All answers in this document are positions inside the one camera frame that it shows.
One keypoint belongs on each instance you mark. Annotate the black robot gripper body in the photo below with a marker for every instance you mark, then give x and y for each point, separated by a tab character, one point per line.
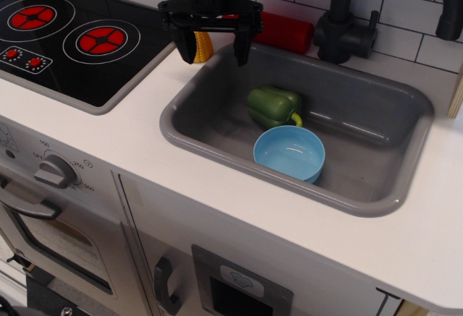
184	17

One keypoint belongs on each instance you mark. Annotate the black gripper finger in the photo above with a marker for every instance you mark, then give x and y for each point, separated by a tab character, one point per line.
186	44
242	43

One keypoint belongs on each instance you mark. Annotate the yellow toy corn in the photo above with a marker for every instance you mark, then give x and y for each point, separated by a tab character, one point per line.
204	47

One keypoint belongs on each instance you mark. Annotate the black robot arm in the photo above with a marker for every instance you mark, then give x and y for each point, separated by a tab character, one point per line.
183	18

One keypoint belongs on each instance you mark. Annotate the light blue bowl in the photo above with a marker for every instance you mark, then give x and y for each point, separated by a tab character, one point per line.
294	151

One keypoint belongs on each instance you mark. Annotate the grey sink basin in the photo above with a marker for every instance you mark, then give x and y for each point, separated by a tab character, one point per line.
372	129

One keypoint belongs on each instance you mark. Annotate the red ketchup bottle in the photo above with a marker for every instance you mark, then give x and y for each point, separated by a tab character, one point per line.
285	33

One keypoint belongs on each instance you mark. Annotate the green toy bell pepper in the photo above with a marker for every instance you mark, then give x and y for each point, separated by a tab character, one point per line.
273	107

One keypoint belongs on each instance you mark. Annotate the black faucet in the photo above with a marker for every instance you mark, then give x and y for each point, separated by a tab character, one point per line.
338	36

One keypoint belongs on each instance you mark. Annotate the black toy stovetop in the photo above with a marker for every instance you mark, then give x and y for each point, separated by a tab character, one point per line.
88	54

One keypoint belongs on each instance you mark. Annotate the grey oven knob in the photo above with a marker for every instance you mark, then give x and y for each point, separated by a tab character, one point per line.
56	172

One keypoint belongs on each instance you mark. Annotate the toy oven door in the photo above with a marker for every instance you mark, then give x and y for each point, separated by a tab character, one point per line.
84	248

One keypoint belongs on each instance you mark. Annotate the grey dispenser panel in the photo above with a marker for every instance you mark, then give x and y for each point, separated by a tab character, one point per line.
226	288

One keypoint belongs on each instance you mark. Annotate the grey oven door handle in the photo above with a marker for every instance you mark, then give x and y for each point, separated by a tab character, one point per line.
25	202

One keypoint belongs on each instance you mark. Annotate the grey cabinet door handle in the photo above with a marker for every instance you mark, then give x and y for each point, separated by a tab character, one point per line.
169	303

